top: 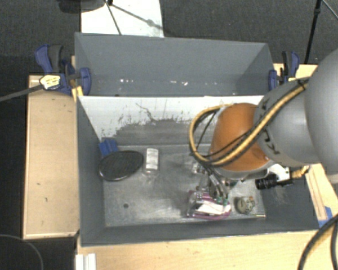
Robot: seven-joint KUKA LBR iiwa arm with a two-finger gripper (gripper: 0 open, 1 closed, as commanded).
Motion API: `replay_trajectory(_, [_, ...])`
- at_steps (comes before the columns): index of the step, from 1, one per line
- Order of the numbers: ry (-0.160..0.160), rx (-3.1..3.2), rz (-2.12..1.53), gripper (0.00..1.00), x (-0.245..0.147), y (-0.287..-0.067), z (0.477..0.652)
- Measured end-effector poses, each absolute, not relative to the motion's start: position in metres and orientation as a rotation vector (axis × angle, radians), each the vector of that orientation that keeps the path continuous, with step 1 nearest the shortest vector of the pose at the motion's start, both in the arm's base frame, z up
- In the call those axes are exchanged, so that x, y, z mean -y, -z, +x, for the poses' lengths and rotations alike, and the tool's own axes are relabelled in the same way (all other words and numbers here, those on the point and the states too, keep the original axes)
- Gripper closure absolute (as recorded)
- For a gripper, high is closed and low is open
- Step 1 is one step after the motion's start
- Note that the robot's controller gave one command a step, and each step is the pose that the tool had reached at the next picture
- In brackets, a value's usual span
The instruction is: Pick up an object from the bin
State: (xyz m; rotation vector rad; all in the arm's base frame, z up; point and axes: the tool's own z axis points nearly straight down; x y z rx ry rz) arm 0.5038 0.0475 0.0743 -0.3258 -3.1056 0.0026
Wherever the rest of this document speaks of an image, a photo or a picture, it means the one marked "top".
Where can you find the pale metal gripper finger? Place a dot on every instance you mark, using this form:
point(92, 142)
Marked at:
point(204, 186)
point(196, 168)

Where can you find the clear packet with purple trim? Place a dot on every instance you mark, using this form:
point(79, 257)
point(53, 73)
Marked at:
point(205, 209)

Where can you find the grey round toy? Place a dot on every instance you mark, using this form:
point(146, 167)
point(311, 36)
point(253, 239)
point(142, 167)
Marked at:
point(243, 204)

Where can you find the grey metal bin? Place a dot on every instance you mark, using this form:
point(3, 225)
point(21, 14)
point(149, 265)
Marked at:
point(146, 204)

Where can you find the black oval mesh lid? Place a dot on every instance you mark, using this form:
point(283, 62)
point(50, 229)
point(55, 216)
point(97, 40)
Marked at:
point(120, 165)

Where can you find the blue plastic object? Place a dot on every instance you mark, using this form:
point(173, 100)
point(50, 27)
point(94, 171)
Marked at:
point(107, 147)

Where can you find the pale wood board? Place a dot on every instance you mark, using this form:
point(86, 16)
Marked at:
point(52, 162)

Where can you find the black cylinder on white bracket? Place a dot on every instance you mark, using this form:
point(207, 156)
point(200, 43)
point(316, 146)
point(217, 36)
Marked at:
point(270, 183)

